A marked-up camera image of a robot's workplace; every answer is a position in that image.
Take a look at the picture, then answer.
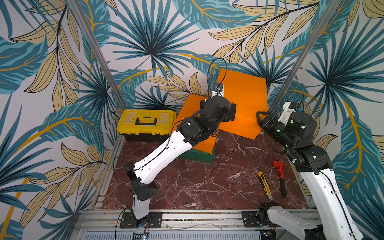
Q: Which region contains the large orange shoebox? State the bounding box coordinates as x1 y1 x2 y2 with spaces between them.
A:
175 95 216 154

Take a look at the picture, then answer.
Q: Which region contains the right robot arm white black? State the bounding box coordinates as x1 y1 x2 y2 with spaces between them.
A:
257 111 364 240

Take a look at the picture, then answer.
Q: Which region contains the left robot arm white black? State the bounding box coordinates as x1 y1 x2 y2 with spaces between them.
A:
124 96 237 222

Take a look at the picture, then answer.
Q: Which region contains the red pipe wrench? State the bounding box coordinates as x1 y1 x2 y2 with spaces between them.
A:
273 161 287 198

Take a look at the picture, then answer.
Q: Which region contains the green shoebox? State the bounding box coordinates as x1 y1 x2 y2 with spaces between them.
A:
178 147 216 163

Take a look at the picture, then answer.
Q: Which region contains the yellow utility knife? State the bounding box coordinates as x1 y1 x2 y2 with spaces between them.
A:
258 172 273 201

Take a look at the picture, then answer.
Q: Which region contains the yellow black toolbox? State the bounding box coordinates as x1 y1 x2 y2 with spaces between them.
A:
117 110 177 142

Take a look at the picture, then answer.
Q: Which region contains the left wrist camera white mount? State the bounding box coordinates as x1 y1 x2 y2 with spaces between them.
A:
211 83 224 98

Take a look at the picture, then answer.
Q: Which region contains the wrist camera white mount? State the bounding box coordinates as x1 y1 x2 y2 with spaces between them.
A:
278 102 303 125
211 83 224 98

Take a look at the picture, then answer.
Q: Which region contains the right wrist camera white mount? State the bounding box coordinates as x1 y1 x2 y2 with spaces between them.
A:
278 102 303 125

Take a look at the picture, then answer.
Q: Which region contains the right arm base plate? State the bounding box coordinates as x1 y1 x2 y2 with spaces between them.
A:
241 211 280 229

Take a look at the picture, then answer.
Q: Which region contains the left aluminium corner post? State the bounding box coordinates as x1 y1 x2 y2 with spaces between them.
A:
68 0 127 110

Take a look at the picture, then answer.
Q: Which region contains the aluminium corner post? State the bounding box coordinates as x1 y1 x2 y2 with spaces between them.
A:
68 0 127 110
269 0 342 113

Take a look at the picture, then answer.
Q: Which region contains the right aluminium corner post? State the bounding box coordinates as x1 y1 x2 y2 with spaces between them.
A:
269 0 342 113

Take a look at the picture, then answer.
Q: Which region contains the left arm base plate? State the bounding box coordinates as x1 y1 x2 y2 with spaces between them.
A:
120 212 163 229

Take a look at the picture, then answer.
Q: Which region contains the white slotted cable duct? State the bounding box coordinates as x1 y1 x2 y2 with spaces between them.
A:
82 231 262 240

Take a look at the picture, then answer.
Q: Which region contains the front aluminium rail frame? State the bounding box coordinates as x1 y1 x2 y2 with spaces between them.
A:
70 209 331 240

